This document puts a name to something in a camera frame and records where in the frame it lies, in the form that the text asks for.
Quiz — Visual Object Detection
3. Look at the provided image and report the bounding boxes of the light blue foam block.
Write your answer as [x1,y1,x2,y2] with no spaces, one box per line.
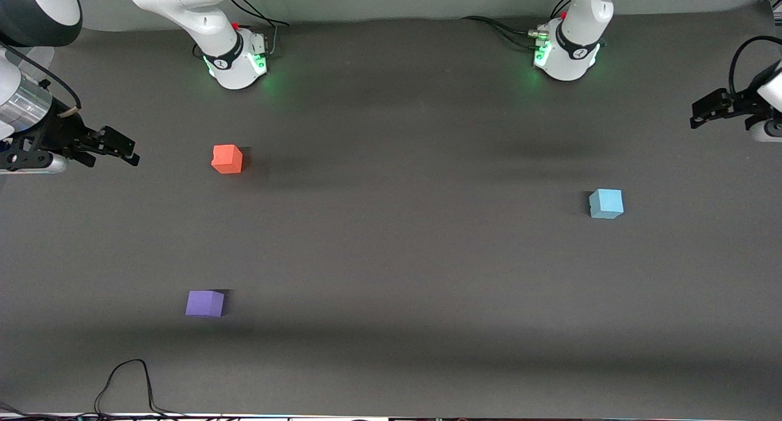
[588,188,625,220]

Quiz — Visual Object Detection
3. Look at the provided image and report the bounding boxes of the orange foam block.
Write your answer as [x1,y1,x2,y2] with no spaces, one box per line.
[211,144,244,175]

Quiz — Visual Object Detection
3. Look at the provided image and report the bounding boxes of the purple foam block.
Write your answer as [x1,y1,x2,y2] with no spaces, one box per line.
[185,290,225,318]

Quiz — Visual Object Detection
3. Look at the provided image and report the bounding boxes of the black left arm base cables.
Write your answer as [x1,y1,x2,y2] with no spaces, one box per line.
[461,0,573,53]

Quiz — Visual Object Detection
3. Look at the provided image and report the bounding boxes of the thin black looped cable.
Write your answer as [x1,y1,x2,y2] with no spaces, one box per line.
[93,359,187,419]

